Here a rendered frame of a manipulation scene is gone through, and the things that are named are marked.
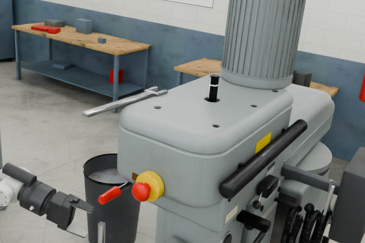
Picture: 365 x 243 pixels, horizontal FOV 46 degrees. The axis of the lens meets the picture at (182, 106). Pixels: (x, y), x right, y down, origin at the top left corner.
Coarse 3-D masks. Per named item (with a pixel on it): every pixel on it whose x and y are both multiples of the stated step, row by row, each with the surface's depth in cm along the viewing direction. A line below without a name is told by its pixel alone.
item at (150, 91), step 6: (144, 90) 101; (150, 90) 101; (156, 90) 103; (162, 90) 101; (132, 96) 96; (138, 96) 96; (144, 96) 97; (150, 96) 98; (156, 96) 99; (114, 102) 91; (120, 102) 91; (126, 102) 92; (132, 102) 93; (96, 108) 86; (102, 108) 87; (108, 108) 88; (84, 114) 84; (90, 114) 84; (96, 114) 85
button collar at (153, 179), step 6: (144, 174) 85; (150, 174) 85; (156, 174) 85; (138, 180) 86; (144, 180) 85; (150, 180) 84; (156, 180) 84; (150, 186) 85; (156, 186) 84; (162, 186) 85; (150, 192) 85; (156, 192) 84; (162, 192) 85; (150, 198) 86; (156, 198) 85
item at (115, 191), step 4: (124, 184) 96; (128, 184) 97; (132, 184) 98; (112, 188) 93; (116, 188) 94; (120, 188) 95; (124, 188) 96; (108, 192) 92; (112, 192) 92; (116, 192) 93; (120, 192) 94; (100, 196) 90; (104, 196) 91; (108, 196) 91; (112, 196) 92; (116, 196) 93; (100, 200) 90; (104, 200) 90; (108, 200) 91
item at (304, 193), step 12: (312, 156) 153; (324, 156) 154; (300, 168) 143; (312, 168) 144; (324, 168) 146; (288, 180) 142; (288, 192) 137; (300, 192) 136; (312, 192) 146; (324, 192) 156; (300, 204) 137; (324, 204) 165; (276, 216) 141; (276, 228) 142; (300, 228) 144; (276, 240) 144
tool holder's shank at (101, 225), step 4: (100, 224) 141; (104, 224) 142; (100, 228) 141; (104, 228) 142; (100, 232) 141; (104, 232) 142; (100, 236) 142; (104, 236) 143; (100, 240) 143; (104, 240) 144
